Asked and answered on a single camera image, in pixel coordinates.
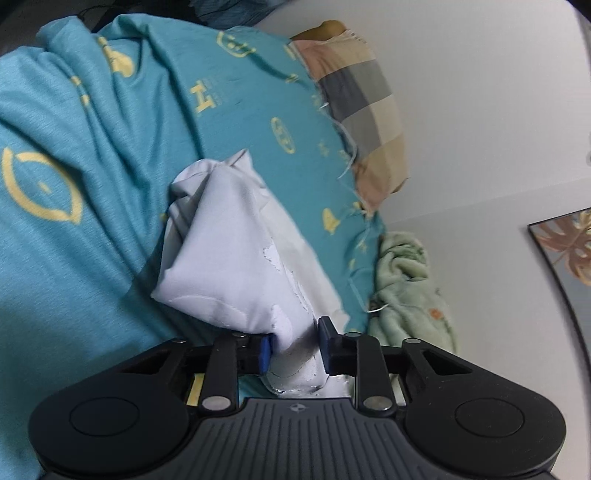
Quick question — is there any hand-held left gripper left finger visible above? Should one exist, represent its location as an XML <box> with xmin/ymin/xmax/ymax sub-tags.
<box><xmin>122</xmin><ymin>333</ymin><xmax>273</xmax><ymax>411</ymax></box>

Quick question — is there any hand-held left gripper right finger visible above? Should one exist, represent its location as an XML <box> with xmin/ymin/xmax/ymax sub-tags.
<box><xmin>318</xmin><ymin>316</ymin><xmax>467</xmax><ymax>412</ymax></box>

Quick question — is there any white t-shirt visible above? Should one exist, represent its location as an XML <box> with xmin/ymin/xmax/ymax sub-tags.
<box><xmin>150</xmin><ymin>148</ymin><xmax>356</xmax><ymax>400</ymax></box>

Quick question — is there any green fleece blanket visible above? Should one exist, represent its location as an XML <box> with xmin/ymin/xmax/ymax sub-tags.
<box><xmin>367</xmin><ymin>231</ymin><xmax>462</xmax><ymax>354</ymax></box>

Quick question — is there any checkered pillow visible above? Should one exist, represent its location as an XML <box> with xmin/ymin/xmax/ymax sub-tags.
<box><xmin>288</xmin><ymin>30</ymin><xmax>411</xmax><ymax>215</ymax></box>

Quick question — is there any teal printed bed cover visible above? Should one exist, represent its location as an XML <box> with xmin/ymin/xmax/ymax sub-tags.
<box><xmin>0</xmin><ymin>14</ymin><xmax>398</xmax><ymax>480</ymax></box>

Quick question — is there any mustard yellow pillow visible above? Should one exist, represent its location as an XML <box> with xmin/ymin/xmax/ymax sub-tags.
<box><xmin>291</xmin><ymin>19</ymin><xmax>354</xmax><ymax>42</ymax></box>

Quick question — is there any white cable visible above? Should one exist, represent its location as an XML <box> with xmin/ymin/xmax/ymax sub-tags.
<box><xmin>316</xmin><ymin>95</ymin><xmax>379</xmax><ymax>315</ymax></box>

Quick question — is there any framed wall picture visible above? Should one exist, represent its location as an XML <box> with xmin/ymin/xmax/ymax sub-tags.
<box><xmin>526</xmin><ymin>208</ymin><xmax>591</xmax><ymax>374</ymax></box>

